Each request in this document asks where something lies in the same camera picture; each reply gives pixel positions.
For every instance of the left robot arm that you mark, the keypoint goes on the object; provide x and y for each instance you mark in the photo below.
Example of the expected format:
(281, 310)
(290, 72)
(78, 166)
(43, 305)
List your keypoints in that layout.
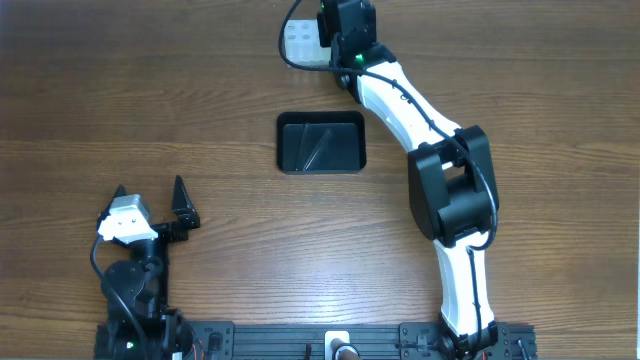
(127, 280)

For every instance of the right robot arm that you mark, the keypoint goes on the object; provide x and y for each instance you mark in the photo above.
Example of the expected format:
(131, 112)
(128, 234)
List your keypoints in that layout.
(457, 200)

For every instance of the white test tube rack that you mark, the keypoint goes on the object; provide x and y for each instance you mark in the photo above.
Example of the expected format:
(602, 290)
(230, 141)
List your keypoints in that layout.
(302, 47)

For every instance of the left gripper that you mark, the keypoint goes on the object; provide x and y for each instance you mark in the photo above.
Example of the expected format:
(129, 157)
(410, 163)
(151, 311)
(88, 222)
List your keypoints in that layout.
(172, 232)

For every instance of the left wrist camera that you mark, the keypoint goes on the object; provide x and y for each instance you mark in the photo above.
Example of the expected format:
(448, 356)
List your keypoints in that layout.
(127, 220)

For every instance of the black tray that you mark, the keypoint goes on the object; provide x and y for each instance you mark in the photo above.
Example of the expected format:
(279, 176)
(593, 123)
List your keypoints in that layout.
(345, 150)

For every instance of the mounting rail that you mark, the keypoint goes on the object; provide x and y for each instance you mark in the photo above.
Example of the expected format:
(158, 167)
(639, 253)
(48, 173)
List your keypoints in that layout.
(280, 342)

